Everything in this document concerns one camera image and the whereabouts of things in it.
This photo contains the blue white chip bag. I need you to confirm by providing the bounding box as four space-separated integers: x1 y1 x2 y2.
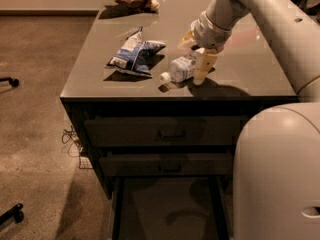
106 27 166 78

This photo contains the top left drawer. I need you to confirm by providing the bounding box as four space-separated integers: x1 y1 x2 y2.
84 116 246 147

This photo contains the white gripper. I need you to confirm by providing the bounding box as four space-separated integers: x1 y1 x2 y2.
178 11 231 85

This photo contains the dark cabinet counter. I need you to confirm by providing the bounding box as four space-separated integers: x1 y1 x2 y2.
61 0 297 194

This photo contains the black chair caster upper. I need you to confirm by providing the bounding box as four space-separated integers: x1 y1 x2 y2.
0 77 19 87

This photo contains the middle left drawer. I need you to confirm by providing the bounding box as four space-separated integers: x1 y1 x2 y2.
99 153 233 176

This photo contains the black chair leg lower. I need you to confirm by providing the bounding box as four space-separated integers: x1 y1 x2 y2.
0 203 24 225

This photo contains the tangled floor cable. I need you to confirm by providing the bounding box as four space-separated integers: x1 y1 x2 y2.
61 125 84 158

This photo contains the open bottom drawer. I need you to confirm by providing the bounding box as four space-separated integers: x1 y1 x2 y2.
108 176 233 240

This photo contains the clear blue-label plastic bottle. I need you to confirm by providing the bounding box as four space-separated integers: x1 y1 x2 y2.
159 55 195 85

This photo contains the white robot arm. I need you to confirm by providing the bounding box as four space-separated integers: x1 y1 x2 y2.
180 0 320 240

